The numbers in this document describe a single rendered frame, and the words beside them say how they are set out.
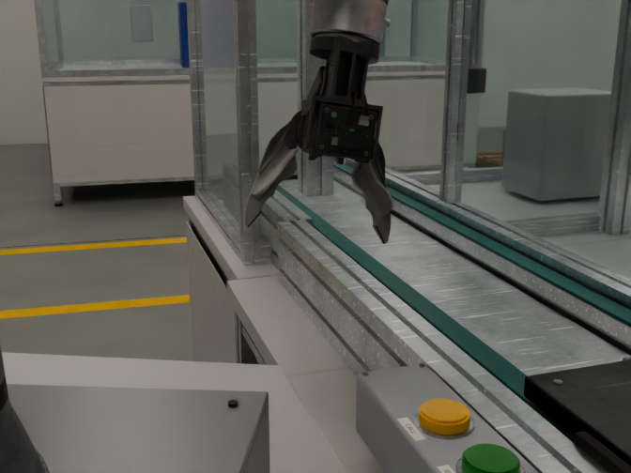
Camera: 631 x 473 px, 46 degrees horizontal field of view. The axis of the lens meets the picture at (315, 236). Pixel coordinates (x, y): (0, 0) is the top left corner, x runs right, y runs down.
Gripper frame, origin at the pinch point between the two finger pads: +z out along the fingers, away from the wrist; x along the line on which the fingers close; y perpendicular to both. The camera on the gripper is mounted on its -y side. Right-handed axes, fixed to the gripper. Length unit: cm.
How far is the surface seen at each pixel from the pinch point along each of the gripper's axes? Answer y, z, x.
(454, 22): -41, -35, 26
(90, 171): -472, 3, -75
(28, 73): -755, -86, -179
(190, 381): -9.3, 19.4, -10.7
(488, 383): 17.4, 9.9, 13.7
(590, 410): 25.1, 9.5, 18.9
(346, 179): -83, -8, 22
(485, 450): 29.2, 11.9, 8.6
